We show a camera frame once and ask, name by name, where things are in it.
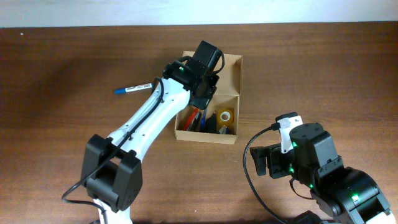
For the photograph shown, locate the blue ballpoint pen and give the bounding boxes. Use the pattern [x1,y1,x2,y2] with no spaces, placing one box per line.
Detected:
[200,109,207,133]

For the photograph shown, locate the cardboard box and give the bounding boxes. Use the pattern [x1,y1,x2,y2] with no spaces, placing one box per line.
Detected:
[175,54,243,144]

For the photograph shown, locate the red black stapler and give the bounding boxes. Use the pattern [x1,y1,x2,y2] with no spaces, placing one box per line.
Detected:
[183,109,201,131]

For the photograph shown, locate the yellow adhesive tape roll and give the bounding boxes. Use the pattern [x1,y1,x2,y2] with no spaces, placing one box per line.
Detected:
[216,108,234,127]

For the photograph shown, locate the black binder clip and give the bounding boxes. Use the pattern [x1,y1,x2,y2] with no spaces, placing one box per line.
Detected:
[205,113,217,134]

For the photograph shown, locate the blue white staples box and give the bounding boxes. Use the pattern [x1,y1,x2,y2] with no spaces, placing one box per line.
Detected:
[218,125,231,134]

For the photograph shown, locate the blue whiteboard marker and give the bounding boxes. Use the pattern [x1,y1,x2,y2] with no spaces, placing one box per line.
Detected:
[114,83,153,95]

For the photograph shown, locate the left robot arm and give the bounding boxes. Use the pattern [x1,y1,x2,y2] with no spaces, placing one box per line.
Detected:
[80,56,219,223]

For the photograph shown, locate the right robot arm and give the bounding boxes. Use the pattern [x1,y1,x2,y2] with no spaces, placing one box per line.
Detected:
[244,123,396,223]

